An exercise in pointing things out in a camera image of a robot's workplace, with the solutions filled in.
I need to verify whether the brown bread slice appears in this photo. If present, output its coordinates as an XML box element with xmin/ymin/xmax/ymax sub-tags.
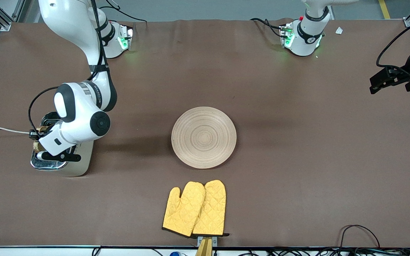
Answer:
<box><xmin>32</xmin><ymin>126</ymin><xmax>49</xmax><ymax>152</ymax></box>

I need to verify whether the round wooden plate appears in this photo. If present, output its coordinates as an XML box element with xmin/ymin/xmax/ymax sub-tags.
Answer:
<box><xmin>171</xmin><ymin>106</ymin><xmax>237</xmax><ymax>169</ymax></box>

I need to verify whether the chrome and cream toaster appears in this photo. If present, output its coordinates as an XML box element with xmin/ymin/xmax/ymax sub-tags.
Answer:
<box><xmin>31</xmin><ymin>111</ymin><xmax>95</xmax><ymax>177</ymax></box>

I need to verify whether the brown table cover sheet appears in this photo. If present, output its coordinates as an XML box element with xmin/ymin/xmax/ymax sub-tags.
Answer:
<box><xmin>0</xmin><ymin>18</ymin><xmax>410</xmax><ymax>248</ymax></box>

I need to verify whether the yellow quilted oven mitt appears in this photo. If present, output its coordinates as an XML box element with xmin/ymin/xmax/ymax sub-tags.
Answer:
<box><xmin>192</xmin><ymin>180</ymin><xmax>230</xmax><ymax>237</ymax></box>
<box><xmin>162</xmin><ymin>182</ymin><xmax>206</xmax><ymax>238</ymax></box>

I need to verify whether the wooden strip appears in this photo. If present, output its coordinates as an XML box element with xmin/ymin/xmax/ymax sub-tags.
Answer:
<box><xmin>195</xmin><ymin>238</ymin><xmax>214</xmax><ymax>256</ymax></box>

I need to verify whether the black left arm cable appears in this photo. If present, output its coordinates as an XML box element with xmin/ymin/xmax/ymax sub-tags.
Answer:
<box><xmin>375</xmin><ymin>12</ymin><xmax>410</xmax><ymax>69</ymax></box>

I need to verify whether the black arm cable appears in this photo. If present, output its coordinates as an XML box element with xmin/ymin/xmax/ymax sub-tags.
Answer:
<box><xmin>375</xmin><ymin>12</ymin><xmax>410</xmax><ymax>69</ymax></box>
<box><xmin>28</xmin><ymin>0</ymin><xmax>110</xmax><ymax>136</ymax></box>

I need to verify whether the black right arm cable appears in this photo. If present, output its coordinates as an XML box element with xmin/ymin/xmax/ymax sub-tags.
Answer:
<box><xmin>28</xmin><ymin>0</ymin><xmax>110</xmax><ymax>136</ymax></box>

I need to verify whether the white toaster power cable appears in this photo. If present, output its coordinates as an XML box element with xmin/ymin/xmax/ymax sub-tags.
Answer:
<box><xmin>0</xmin><ymin>127</ymin><xmax>32</xmax><ymax>135</ymax></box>

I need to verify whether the black left base cable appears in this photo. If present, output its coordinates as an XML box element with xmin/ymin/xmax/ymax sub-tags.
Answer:
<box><xmin>250</xmin><ymin>17</ymin><xmax>284</xmax><ymax>38</ymax></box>

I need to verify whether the black base cable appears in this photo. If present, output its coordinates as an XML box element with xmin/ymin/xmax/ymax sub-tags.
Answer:
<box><xmin>250</xmin><ymin>17</ymin><xmax>284</xmax><ymax>38</ymax></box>
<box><xmin>98</xmin><ymin>0</ymin><xmax>148</xmax><ymax>24</ymax></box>

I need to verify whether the black looped cable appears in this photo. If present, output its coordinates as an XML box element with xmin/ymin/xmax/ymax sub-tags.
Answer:
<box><xmin>340</xmin><ymin>224</ymin><xmax>381</xmax><ymax>249</ymax></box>

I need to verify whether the black right base cable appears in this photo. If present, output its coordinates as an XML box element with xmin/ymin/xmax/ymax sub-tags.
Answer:
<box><xmin>98</xmin><ymin>0</ymin><xmax>148</xmax><ymax>24</ymax></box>

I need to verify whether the black cable bundle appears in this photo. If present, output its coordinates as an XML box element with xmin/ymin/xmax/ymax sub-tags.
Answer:
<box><xmin>226</xmin><ymin>247</ymin><xmax>410</xmax><ymax>256</ymax></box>

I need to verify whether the metal bracket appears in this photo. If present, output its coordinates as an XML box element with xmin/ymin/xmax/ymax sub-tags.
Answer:
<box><xmin>197</xmin><ymin>236</ymin><xmax>218</xmax><ymax>248</ymax></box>

